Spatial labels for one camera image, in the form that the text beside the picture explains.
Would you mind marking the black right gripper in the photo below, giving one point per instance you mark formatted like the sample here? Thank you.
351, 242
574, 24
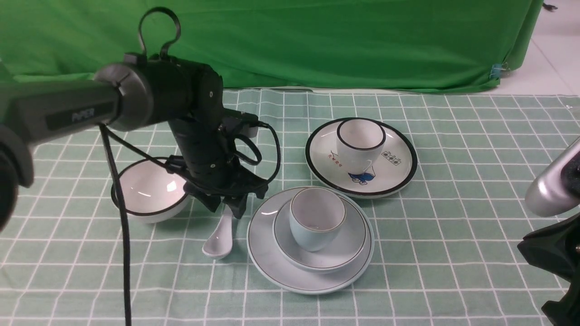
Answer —
555, 249

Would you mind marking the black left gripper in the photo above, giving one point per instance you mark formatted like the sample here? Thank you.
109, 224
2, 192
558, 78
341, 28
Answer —
213, 161

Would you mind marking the plain white ceramic spoon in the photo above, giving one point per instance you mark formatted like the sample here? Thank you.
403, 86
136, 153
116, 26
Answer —
220, 242

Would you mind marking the pale blue cup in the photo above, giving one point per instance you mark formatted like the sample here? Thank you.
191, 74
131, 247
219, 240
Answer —
316, 216

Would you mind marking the pale blue bowl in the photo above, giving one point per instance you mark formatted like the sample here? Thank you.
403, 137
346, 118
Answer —
320, 251

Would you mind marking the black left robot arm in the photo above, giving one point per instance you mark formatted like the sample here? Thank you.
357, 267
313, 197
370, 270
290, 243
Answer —
129, 95

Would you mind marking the pale blue plate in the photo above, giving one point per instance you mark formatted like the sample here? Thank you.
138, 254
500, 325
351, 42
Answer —
269, 260

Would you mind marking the white bowl black rim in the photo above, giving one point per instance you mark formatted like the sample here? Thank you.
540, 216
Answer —
152, 194

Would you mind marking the white cup black rim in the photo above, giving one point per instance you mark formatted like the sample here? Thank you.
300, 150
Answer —
359, 142

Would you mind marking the white plate black rim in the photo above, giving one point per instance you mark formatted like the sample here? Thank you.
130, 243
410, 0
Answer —
393, 170

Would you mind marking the blue binder clip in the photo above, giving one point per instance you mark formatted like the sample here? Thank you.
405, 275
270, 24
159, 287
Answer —
496, 72

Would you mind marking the green backdrop cloth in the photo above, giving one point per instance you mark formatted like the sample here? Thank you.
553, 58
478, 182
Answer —
429, 46

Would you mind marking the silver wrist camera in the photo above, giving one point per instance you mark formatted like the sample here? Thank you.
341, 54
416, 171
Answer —
557, 188

